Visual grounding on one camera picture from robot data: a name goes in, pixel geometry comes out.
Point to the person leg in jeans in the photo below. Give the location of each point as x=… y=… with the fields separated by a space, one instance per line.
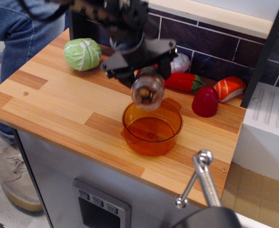
x=25 y=32

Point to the toy ice cream cone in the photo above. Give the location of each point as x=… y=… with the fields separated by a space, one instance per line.
x=180 y=63

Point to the toy salmon sushi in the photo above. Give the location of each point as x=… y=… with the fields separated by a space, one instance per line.
x=229 y=88

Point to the green toy cabbage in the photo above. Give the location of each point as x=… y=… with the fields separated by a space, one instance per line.
x=82 y=54

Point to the orange transparent plastic pot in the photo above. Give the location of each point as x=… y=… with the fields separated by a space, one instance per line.
x=152 y=133

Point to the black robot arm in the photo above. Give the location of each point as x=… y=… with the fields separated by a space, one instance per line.
x=124 y=21

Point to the dark red toy egg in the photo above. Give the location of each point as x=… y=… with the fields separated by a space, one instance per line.
x=205 y=102

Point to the red toy chili pepper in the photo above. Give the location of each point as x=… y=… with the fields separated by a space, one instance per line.
x=183 y=81

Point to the clear almond jar red label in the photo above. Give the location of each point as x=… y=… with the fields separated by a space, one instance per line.
x=147 y=90

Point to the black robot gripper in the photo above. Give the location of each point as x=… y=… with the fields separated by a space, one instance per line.
x=133 y=50

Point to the black metal shelf post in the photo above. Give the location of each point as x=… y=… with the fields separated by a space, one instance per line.
x=261 y=63

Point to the beige sneaker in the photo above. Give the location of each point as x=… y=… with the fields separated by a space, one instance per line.
x=15 y=180

